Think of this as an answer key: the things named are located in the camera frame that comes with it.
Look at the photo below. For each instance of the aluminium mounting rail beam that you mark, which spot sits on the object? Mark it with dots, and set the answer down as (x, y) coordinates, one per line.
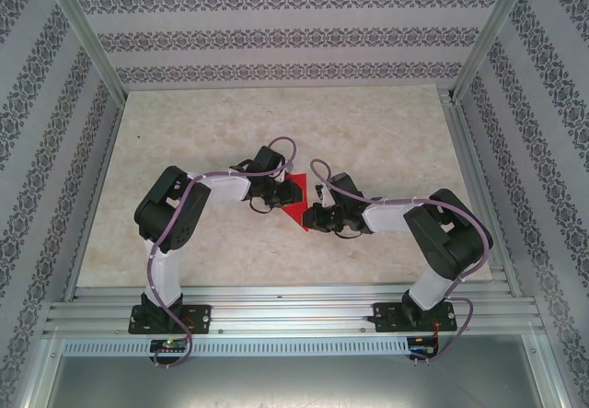
(294, 309)

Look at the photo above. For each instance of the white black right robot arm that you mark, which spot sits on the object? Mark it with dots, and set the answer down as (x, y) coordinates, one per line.
(446, 237)

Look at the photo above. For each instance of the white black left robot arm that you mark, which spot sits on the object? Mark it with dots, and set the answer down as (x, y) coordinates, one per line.
(170, 219)

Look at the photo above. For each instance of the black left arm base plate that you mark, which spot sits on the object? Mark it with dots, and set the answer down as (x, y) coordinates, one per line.
(200, 318)

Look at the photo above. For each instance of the aluminium frame post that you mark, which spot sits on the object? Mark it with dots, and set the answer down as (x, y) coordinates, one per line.
(83, 30)
(494, 30)

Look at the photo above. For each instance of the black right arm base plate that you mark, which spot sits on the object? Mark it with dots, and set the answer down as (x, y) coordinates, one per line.
(384, 316)

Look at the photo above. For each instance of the grey metal sheet panel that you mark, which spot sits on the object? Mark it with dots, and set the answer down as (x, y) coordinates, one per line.
(294, 382)

